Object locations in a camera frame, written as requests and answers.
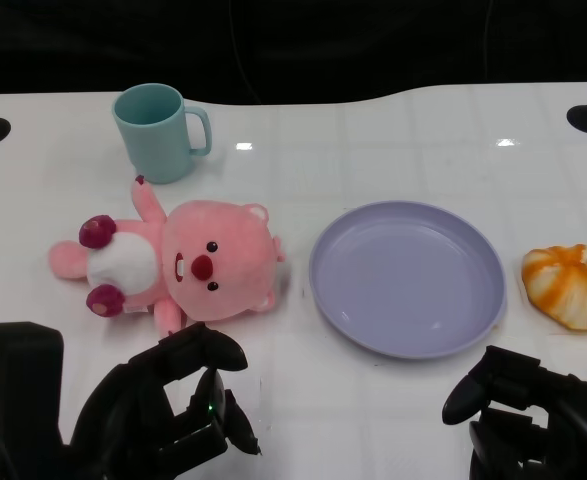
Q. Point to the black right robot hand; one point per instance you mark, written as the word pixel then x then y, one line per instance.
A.
pixel 548 400

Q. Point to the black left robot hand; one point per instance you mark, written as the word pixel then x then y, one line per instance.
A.
pixel 123 400

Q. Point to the pink plush beaver doll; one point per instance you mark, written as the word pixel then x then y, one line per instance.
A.
pixel 213 265

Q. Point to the lavender plastic plate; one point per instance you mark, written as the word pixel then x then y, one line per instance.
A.
pixel 403 280

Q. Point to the orange white striped bun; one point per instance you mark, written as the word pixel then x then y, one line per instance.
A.
pixel 568 290

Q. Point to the black backdrop cloth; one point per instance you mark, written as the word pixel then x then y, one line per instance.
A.
pixel 323 45

